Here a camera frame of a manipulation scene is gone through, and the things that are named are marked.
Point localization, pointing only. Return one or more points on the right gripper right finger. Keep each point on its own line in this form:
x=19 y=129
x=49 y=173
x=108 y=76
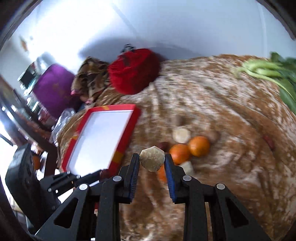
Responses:
x=215 y=205

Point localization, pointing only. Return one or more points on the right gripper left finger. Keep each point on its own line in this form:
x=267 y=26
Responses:
x=93 y=211

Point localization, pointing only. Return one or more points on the orange tangerine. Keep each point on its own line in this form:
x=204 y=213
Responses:
x=180 y=153
x=199 y=146
x=162 y=174

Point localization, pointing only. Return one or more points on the round brown longan fruit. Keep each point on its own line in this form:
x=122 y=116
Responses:
x=152 y=158

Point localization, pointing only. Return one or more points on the red jujube date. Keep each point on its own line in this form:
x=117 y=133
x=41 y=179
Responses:
x=163 y=146

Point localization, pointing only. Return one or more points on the pale cut fruit chunk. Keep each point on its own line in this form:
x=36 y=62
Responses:
x=181 y=135

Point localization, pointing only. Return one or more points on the red white shallow box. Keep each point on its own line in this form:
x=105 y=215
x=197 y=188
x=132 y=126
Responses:
x=101 y=139

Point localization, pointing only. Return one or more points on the golden patterned tablecloth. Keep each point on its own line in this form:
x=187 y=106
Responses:
x=227 y=118

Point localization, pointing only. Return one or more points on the clear plastic bag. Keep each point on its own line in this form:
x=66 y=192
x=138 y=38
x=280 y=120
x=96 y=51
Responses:
x=61 y=122

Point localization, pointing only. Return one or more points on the purple gift bag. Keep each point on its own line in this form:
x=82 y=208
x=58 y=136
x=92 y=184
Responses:
x=53 y=90

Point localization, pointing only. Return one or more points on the red velvet pouch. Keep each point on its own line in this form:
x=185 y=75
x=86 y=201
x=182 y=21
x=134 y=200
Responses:
x=133 y=70

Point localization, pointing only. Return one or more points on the brown floral fabric bundle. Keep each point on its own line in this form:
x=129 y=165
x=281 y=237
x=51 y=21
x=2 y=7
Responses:
x=91 y=80

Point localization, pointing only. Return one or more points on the green bok choy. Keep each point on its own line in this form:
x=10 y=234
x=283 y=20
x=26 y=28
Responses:
x=276 y=69

